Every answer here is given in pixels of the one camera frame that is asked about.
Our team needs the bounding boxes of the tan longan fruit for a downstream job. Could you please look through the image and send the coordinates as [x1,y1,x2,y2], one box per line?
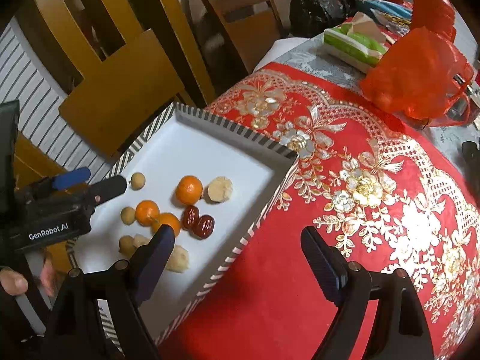
[130,172,146,190]

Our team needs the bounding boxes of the small orange with stem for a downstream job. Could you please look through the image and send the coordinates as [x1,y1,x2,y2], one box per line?
[151,213,181,237]

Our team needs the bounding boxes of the large mandarin orange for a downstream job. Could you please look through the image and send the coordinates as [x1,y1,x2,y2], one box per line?
[175,175,203,206]

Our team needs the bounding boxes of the dark red jujube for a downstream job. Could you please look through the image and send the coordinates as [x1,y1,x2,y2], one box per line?
[192,214,215,239]

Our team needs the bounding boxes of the brown kiwi fruit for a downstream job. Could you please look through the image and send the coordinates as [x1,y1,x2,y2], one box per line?
[119,236,137,259]

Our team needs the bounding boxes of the pale sugarcane chunk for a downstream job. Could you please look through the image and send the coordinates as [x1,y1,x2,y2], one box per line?
[133,234,151,249]

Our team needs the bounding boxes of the person left hand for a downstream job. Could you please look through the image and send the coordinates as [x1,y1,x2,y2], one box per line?
[0,256,57,297]

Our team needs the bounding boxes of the yellow wooden chair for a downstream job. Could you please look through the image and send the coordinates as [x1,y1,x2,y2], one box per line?
[16,0,216,159]

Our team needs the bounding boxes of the white tray striped rim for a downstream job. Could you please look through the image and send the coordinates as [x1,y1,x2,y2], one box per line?
[67,103,297,342]

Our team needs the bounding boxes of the red gold floral tablecloth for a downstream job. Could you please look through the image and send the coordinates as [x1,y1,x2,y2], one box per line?
[160,63,479,359]

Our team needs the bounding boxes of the dark leafy greens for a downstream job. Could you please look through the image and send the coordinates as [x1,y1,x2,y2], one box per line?
[461,141,480,200]

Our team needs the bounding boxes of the wooden folding chair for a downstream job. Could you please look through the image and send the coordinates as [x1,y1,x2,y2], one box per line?
[201,0,286,75]

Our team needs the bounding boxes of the red plastic bag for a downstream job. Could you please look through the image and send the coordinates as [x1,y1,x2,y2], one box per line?
[360,27,474,127]

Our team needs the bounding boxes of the black plastic bag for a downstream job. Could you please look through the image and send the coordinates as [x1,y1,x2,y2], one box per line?
[289,0,351,38]

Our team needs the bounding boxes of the green white tissue pack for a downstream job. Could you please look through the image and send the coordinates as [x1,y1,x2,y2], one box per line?
[323,12,389,73]

